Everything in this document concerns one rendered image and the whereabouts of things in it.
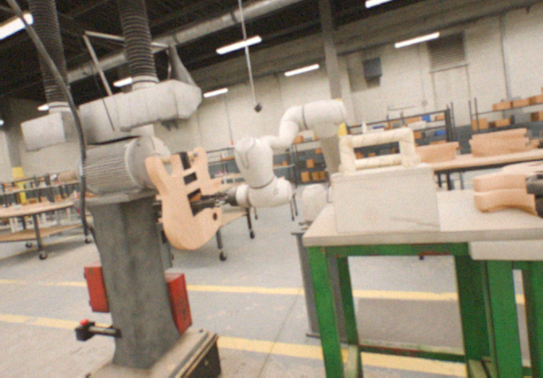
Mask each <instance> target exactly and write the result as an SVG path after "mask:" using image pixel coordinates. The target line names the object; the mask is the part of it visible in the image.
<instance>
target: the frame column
mask: <svg viewBox="0 0 543 378"><path fill-rule="evenodd" d="M154 197H155V195H154V196H150V197H146V198H143V199H136V200H133V201H129V202H122V203H114V204H100V205H93V206H86V208H87V210H88V211H89V212H90V214H91V215H92V217H93V221H94V226H95V234H96V239H97V243H98V248H99V256H100V261H101V265H102V270H103V277H104V283H105V287H106V292H107V300H108V304H109V309H110V314H111V318H112V326H113V328H116V329H120V331H121V335H122V338H115V340H116V345H115V351H114V355H113V357H112V363H113V364H118V365H123V366H128V367H132V368H141V369H149V368H151V367H152V366H154V365H155V363H156V362H157V361H158V360H159V359H160V358H161V357H162V356H163V355H164V354H165V353H166V352H167V351H168V350H169V349H170V348H171V347H172V346H173V345H174V344H175V343H176V342H177V341H178V340H179V339H180V338H181V337H182V335H181V336H180V335H179V332H178V330H177V329H176V327H175V324H174V322H173V318H172V314H171V309H170V300H169V295H168V291H167V286H166V277H165V271H164V266H163V262H162V253H161V248H160V243H159V239H158V230H157V225H156V220H155V215H154V206H153V203H154Z"/></svg>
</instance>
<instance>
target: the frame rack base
mask: <svg viewBox="0 0 543 378"><path fill-rule="evenodd" d="M330 184H331V190H332V197H333V203H334V209H335V220H336V226H337V233H382V232H408V231H434V230H440V218H439V211H438V203H437V197H436V183H435V176H434V169H433V166H431V165H428V164H427V163H425V162H424V163H419V164H418V165H417V167H415V168H409V169H404V166H389V167H382V168H375V169H367V170H357V171H356V172H354V174H351V175H342V174H340V175H333V176H332V177H330Z"/></svg>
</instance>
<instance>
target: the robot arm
mask: <svg viewBox="0 0 543 378"><path fill-rule="evenodd" d="M346 117H347V114H346V109H345V106H344V104H343V103H342V102H340V101H338V100H333V99H326V100H321V101H316V102H312V103H308V104H306V105H301V106H295V107H290V108H289V109H288V110H287V111H286V112H285V113H284V116H283V118H282V120H281V123H280V137H277V136H262V137H260V138H259V139H258V140H257V139H256V138H254V137H252V136H246V137H243V138H242V139H241V140H239V141H238V143H237V144H236V145H235V148H234V156H235V160H236V163H237V165H238V168H239V170H240V172H241V174H242V176H243V178H244V179H245V180H246V182H247V183H248V185H242V186H239V187H238V188H231V189H230V190H229V191H223V192H214V193H213V194H211V195H201V196H200V198H201V201H200V200H197V201H190V204H191V206H192V208H198V209H199V210H201V209H206V208H219V207H220V206H221V205H222V204H223V205H225V204H229V205H230V206H231V207H241V208H253V207H259V208H273V207H277V206H281V205H284V204H287V203H289V202H290V200H291V198H292V196H293V190H292V187H291V183H290V182H288V181H286V180H283V179H278V178H277V177H276V176H275V175H274V174H273V171H272V167H273V165H272V149H274V150H286V149H287V148H288V147H289V146H290V145H291V144H292V142H293V141H294V139H295V137H296V136H297V134H298V133H299V132H303V131H307V130H311V129H312V130H313V132H314V133H315V135H316V136H317V137H319V140H320V144H321V147H322V152H323V155H324V158H325V161H326V167H327V169H328V173H329V176H330V177H332V176H331V175H332V174H337V173H340V172H339V165H340V164H341V158H340V152H339V135H338V131H339V125H340V124H342V123H343V122H344V121H345V119H346ZM329 201H333V197H332V190H331V186H330V190H329V191H326V190H324V187H323V186H321V185H318V184H315V185H311V186H307V187H306V188H305V190H304V191H303V195H302V208H303V213H304V217H305V220H304V221H299V222H298V225H300V226H302V227H300V229H301V230H308V229H309V227H310V226H311V225H312V224H313V222H314V221H315V220H316V219H317V217H318V215H319V214H320V212H321V211H322V210H323V209H324V207H325V206H326V205H327V203H328V202H329Z"/></svg>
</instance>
